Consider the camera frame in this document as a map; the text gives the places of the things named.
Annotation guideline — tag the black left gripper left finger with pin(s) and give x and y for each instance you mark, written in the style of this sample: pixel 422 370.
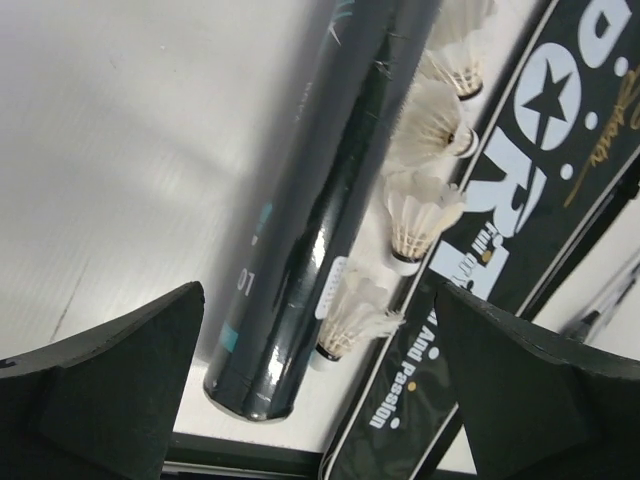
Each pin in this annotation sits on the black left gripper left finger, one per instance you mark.
pixel 101 404

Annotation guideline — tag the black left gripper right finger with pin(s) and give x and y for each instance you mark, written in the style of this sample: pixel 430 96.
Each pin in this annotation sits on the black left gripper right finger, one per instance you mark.
pixel 536 405

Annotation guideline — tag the white feather shuttlecock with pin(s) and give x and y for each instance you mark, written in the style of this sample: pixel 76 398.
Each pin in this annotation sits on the white feather shuttlecock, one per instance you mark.
pixel 455 65
pixel 421 207
pixel 431 126
pixel 358 315

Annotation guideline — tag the black shuttlecock tube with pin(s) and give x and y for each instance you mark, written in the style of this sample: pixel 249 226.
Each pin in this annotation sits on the black shuttlecock tube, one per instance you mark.
pixel 305 233

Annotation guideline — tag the badminton racket black grip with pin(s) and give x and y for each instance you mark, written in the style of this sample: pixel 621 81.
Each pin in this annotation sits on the badminton racket black grip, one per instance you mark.
pixel 599 312

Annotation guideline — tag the black racket bag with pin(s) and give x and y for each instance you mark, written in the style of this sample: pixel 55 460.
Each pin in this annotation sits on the black racket bag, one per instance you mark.
pixel 563 133

